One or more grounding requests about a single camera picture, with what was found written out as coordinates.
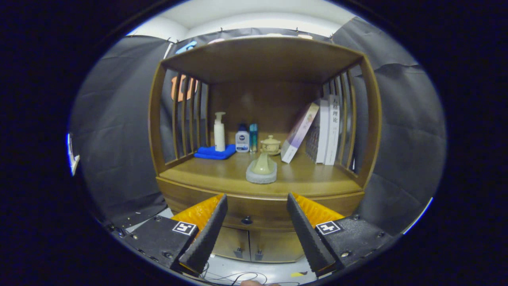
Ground wooden cabinet door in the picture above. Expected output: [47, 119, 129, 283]
[249, 230, 305, 263]
[212, 226, 251, 261]

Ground white bottle with blue cap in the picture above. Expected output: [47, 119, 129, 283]
[235, 124, 250, 153]

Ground white pump bottle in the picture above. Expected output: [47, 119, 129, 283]
[214, 112, 226, 152]

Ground white book with black characters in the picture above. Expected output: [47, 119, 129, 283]
[325, 95, 341, 166]

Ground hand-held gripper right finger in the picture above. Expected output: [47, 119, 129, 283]
[287, 193, 397, 277]

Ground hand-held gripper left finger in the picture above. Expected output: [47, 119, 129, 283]
[119, 193, 229, 274]

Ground wooden countertop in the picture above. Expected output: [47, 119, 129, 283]
[159, 151, 364, 199]

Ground blue folded cloth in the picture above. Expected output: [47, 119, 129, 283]
[194, 144, 237, 160]

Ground beige lidded teacup with saucer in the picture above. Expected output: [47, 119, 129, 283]
[260, 135, 281, 156]

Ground pale green brush grey base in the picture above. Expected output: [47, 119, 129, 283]
[245, 153, 277, 184]

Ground white ledge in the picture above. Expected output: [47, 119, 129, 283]
[67, 133, 81, 176]

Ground wooden cabinet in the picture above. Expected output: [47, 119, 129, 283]
[148, 37, 382, 263]

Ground black floor cables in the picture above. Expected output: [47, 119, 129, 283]
[198, 260, 300, 286]

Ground purple and white book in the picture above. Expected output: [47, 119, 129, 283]
[280, 102, 320, 164]

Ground dark patterned book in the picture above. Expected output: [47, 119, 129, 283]
[306, 125, 320, 162]

